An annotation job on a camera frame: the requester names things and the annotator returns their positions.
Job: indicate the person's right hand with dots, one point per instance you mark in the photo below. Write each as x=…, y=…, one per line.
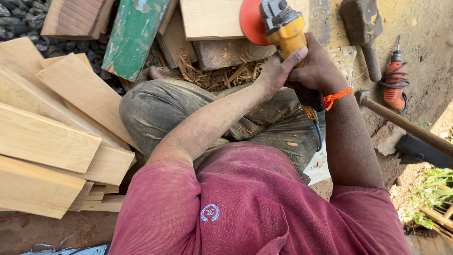
x=322, y=69

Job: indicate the person's left hand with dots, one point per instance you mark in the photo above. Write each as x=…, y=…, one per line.
x=274, y=76

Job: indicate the person's right fingers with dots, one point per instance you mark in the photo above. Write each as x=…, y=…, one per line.
x=295, y=79

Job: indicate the yellow angle grinder red disc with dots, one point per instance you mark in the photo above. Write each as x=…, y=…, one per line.
x=285, y=32

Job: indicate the orange thread wristband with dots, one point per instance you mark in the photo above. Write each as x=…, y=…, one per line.
x=336, y=95

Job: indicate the weathered grey wooden block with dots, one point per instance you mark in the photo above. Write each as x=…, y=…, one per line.
x=226, y=53

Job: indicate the heap of wood shavings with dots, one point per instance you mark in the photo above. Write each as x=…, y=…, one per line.
x=219, y=76

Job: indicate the dark wooden mallet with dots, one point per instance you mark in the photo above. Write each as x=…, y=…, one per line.
x=361, y=21

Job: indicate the orange electric drill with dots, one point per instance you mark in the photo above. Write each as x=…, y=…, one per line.
x=394, y=83

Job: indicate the light wooden board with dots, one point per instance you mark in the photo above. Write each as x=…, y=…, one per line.
x=212, y=17

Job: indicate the grey stone slab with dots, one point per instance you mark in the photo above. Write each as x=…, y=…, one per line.
x=391, y=141

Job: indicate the small worn wooden piece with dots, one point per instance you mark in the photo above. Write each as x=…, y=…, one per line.
x=175, y=44

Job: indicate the person's grey trousers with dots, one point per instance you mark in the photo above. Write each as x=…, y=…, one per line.
x=159, y=106

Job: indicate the person's maroon shirt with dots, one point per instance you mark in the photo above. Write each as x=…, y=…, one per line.
x=247, y=212

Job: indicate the black metal tool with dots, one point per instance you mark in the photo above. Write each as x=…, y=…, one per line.
x=424, y=152

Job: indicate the green painted wooden plank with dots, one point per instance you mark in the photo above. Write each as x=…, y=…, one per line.
x=132, y=35

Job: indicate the green plants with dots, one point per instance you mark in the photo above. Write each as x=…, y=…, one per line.
x=430, y=193

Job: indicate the brown wooden block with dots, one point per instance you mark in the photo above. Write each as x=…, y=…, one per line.
x=76, y=17

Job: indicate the stack of light wooden planks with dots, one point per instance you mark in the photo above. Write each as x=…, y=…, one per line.
x=53, y=138

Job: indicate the grey plastic sheet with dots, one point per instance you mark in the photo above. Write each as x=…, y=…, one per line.
x=70, y=250

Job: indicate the bamboo stick frame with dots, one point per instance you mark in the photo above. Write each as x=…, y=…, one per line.
x=442, y=216

